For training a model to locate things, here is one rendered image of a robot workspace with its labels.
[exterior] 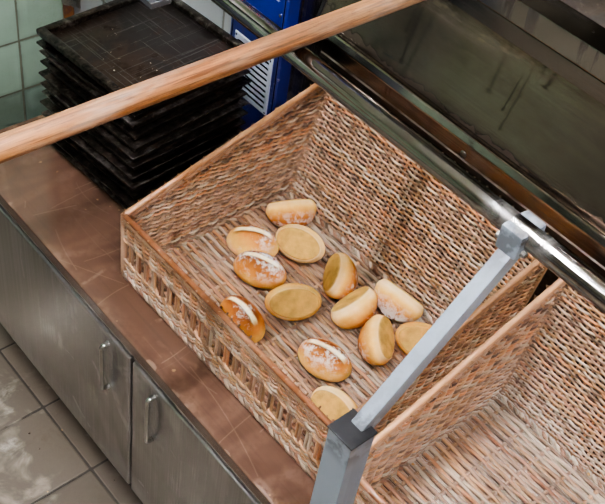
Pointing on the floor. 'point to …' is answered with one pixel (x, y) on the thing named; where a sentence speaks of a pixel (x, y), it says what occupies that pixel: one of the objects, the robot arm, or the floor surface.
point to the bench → (114, 342)
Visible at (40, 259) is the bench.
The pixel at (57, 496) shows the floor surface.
